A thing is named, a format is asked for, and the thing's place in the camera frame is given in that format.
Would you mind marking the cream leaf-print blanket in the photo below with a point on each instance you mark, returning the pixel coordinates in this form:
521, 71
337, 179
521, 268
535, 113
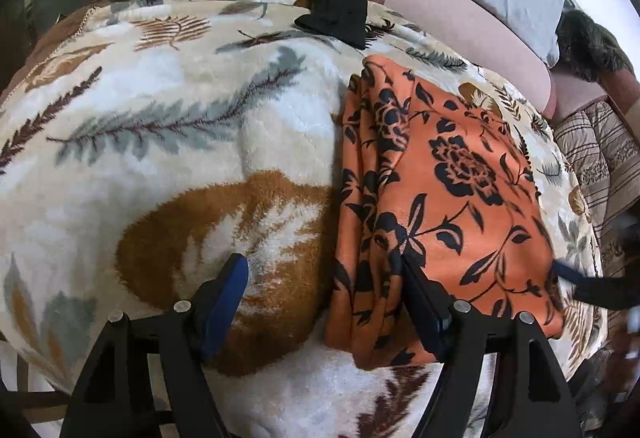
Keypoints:
175, 143

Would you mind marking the orange floral garment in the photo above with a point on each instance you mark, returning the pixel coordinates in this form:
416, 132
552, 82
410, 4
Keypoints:
450, 198

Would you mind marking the striped brown quilt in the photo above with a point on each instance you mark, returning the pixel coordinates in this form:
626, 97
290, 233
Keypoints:
600, 158

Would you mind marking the dark furry cloth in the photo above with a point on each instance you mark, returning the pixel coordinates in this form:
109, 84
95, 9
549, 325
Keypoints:
585, 46

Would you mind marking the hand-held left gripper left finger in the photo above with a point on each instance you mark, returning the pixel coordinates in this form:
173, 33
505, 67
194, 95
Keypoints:
227, 303

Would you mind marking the pink bolster cushion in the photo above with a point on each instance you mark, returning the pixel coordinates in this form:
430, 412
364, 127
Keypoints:
460, 13

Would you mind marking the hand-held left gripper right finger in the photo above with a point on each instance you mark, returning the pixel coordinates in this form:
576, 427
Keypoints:
422, 305

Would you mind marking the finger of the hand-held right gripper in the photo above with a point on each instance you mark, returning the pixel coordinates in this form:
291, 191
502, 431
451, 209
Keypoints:
595, 290

